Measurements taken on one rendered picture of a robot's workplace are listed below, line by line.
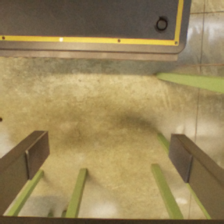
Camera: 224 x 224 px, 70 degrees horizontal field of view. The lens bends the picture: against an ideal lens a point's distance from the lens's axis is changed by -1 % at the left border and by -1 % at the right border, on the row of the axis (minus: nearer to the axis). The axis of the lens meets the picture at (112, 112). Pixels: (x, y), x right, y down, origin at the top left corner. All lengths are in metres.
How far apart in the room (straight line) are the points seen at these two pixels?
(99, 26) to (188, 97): 0.59
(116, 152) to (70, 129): 0.28
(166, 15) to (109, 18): 0.15
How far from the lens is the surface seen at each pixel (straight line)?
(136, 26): 0.50
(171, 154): 0.17
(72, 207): 0.78
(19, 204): 0.89
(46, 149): 0.17
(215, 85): 0.41
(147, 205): 1.17
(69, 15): 0.51
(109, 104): 0.82
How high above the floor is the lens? 0.80
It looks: 75 degrees down
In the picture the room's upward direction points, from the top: 179 degrees clockwise
